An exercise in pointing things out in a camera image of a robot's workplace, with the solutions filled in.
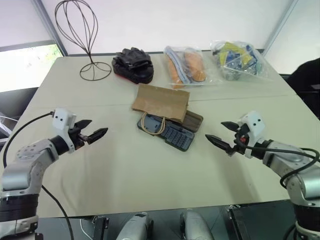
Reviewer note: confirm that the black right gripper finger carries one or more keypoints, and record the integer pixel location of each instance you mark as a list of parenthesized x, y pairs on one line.
[(230, 125), (220, 143)]

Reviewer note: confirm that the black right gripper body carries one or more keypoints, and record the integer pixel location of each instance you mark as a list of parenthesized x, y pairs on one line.
[(240, 141)]

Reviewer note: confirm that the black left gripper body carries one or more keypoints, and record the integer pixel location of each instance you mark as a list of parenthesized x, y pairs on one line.
[(76, 138)]

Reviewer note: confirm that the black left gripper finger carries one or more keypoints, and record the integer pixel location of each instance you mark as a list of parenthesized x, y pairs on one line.
[(97, 134), (83, 123)]

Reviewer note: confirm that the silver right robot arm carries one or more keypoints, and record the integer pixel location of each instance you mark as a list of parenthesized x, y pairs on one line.
[(290, 160)]

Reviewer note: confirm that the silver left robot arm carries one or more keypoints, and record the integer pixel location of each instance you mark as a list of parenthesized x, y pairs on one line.
[(27, 160)]

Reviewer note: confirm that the gray plastic tool case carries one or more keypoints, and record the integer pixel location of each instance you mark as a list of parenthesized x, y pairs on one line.
[(172, 133)]

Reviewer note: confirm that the clear bag with blue packets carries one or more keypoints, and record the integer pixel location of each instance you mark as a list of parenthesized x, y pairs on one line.
[(237, 60)]

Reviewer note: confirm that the brown paper bag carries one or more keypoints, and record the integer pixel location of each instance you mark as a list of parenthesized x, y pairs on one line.
[(160, 103)]

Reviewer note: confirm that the clear bag with orange insoles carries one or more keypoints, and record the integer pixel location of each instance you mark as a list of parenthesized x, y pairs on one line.
[(186, 66)]

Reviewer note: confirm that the black boxing pad glove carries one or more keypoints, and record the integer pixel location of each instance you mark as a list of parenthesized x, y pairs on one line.
[(133, 63)]

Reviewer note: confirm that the silver right robot leg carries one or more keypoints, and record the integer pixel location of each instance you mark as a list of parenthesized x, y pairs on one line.
[(196, 225)]

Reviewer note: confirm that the black chair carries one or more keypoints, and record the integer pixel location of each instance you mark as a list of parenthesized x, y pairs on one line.
[(306, 80)]

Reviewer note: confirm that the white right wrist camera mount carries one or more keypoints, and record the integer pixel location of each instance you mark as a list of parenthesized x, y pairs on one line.
[(253, 127)]

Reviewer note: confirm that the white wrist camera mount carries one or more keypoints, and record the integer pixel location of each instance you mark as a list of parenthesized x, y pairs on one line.
[(253, 127), (62, 120)]

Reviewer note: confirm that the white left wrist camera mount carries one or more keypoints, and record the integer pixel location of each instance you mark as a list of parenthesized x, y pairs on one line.
[(62, 120)]

